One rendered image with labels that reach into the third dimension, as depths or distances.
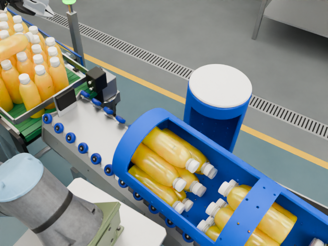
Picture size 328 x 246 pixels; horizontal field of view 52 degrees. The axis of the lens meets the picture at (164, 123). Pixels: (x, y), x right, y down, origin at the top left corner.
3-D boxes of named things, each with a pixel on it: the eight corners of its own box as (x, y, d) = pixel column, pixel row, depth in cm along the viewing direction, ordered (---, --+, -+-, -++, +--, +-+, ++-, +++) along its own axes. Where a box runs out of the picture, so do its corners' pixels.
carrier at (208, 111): (169, 173, 219) (182, 211, 202) (179, 70, 153) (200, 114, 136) (210, 164, 225) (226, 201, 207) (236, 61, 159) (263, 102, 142)
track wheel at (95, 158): (87, 157, 127) (91, 156, 129) (92, 167, 126) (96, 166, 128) (94, 151, 125) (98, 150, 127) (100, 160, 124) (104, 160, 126)
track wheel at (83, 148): (87, 148, 127) (91, 147, 129) (80, 140, 129) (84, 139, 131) (81, 156, 129) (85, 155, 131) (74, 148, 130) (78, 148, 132)
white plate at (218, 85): (181, 68, 152) (180, 70, 153) (201, 111, 135) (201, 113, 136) (236, 60, 158) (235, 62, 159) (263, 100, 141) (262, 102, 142)
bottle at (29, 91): (44, 118, 147) (33, 84, 132) (27, 119, 146) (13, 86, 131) (45, 106, 152) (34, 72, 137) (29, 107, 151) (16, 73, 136)
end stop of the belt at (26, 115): (17, 124, 138) (15, 120, 135) (16, 123, 138) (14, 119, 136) (91, 78, 158) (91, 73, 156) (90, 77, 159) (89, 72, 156)
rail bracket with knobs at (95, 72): (94, 97, 157) (91, 81, 149) (84, 90, 160) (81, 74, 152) (110, 87, 162) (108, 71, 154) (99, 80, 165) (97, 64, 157)
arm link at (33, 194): (41, 231, 67) (-11, 187, 63) (18, 229, 77) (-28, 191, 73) (77, 185, 75) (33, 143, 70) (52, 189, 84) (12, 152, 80)
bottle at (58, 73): (72, 90, 159) (64, 56, 144) (70, 101, 155) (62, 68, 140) (56, 90, 159) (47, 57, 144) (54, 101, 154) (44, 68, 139)
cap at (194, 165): (195, 162, 105) (199, 166, 104) (187, 172, 103) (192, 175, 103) (194, 157, 101) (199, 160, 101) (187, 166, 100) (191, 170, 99)
